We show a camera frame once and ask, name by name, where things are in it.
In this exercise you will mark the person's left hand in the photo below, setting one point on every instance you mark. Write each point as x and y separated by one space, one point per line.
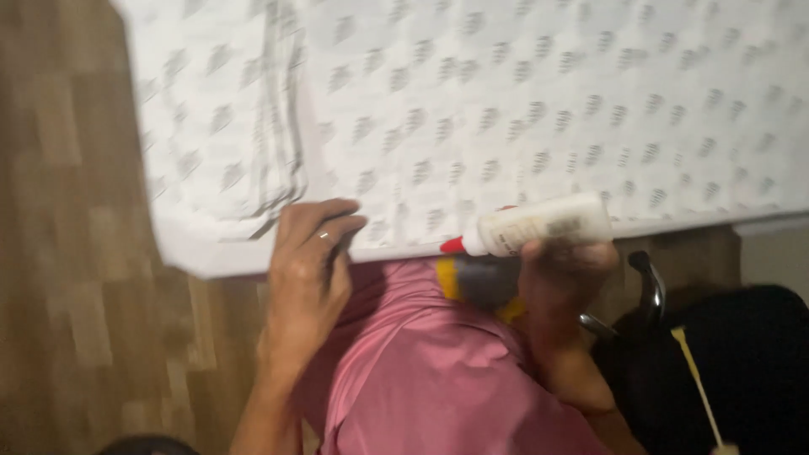
303 284

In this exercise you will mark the person's right fingers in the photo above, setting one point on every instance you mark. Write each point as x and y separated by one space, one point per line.
569 254

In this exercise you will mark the person's right hand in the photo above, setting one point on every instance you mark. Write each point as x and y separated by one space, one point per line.
559 290

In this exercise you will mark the thin wooden stick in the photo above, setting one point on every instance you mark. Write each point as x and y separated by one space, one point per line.
698 385

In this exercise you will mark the white glue bottle red cap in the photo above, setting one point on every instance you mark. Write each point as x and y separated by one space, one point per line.
543 224

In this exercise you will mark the large white patterned paper sheet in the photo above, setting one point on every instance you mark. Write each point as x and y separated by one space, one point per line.
537 107

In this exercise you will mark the pink shirt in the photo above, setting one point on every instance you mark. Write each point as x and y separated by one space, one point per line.
423 373

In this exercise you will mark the small white patterned paper sheet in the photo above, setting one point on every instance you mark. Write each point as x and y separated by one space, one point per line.
208 120

